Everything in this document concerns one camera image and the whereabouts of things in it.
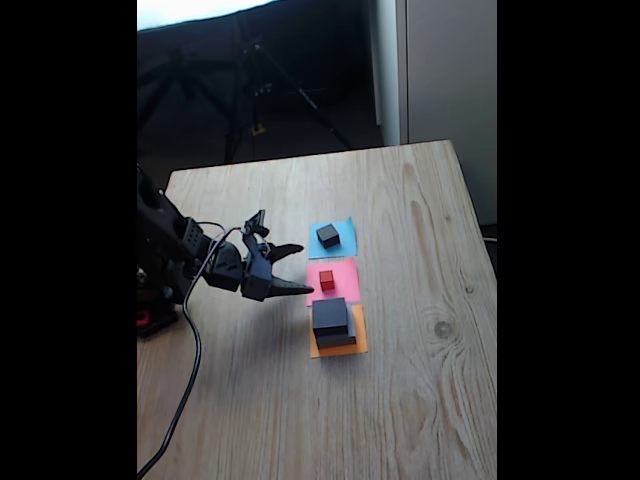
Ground black tripod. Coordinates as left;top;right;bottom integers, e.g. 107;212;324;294
219;39;354;164

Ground white cabinet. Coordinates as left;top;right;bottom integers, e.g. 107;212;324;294
369;0;498;226

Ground medium black cube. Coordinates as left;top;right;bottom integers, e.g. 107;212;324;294
312;297;350;338

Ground pink paper sheet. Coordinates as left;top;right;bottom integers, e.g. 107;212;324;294
305;258;361;307

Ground large grey cube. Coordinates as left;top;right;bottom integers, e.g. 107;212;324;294
314;319;358;350

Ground small black cube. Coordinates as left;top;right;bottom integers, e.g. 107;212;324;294
315;223;342;250

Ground blue paper sheet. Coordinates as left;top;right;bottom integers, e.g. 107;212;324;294
308;217;359;260

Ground small gripper camera board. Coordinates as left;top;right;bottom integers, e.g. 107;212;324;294
241;208;271;239

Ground bright white light panel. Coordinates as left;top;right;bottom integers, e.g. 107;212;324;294
137;0;281;31

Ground black light stand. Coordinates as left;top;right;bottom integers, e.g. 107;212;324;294
137;47;226;146

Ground black cable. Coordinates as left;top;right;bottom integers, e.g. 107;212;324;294
137;227;246;479

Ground orange paper sheet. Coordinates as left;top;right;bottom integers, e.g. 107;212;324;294
309;303;369;359

